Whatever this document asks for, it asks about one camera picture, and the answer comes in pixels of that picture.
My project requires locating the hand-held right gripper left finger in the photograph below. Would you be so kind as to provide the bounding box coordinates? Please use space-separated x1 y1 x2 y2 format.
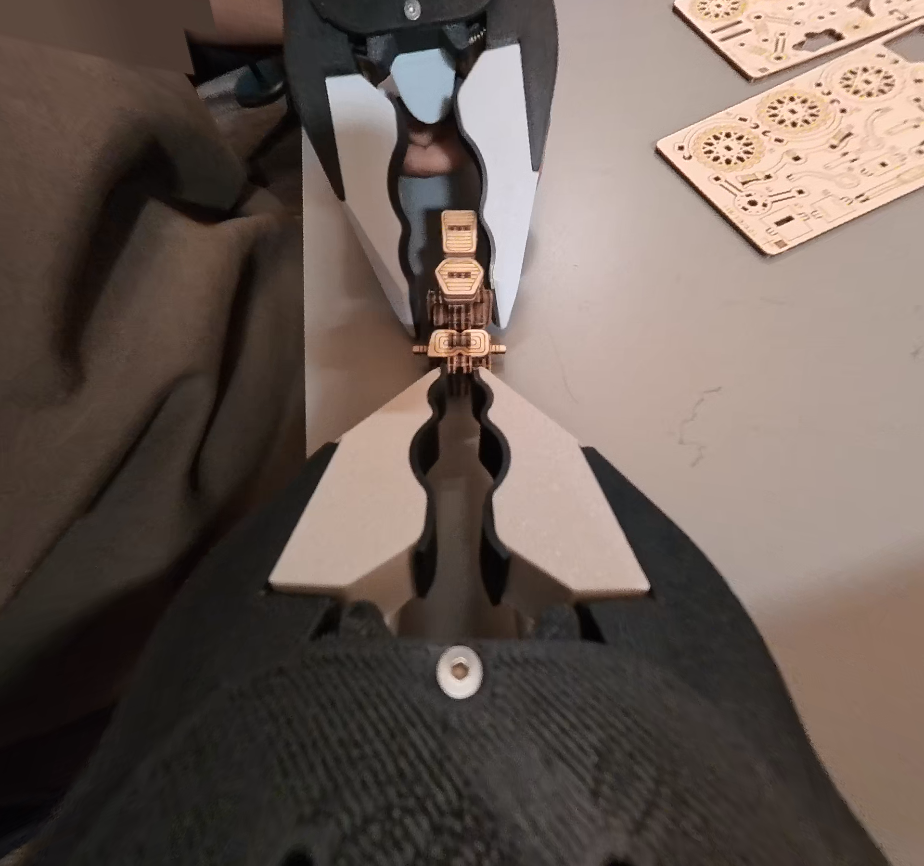
267 368 454 632

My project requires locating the wooden puzzle sheet with gears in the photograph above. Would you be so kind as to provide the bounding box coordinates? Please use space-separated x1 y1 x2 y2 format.
673 0 924 81

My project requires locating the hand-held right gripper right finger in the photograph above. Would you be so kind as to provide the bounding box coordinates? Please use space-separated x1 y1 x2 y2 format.
473 371 652 636

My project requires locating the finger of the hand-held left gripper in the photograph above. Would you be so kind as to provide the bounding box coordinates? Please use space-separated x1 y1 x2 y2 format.
453 41 541 330
325 70 421 340

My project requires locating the wooden puzzle model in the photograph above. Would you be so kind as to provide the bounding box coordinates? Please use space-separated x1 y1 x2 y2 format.
413 209 508 396

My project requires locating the grey desk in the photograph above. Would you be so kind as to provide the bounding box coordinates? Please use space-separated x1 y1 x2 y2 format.
302 0 924 866

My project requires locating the person's left hand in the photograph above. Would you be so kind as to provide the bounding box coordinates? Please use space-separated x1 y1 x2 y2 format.
404 121 463 179

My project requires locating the person's olive clothing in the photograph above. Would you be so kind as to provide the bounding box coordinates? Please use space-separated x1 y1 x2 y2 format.
0 36 308 744

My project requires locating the wooden puzzle sheet notched corner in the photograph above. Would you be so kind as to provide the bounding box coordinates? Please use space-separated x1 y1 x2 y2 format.
655 39 924 257

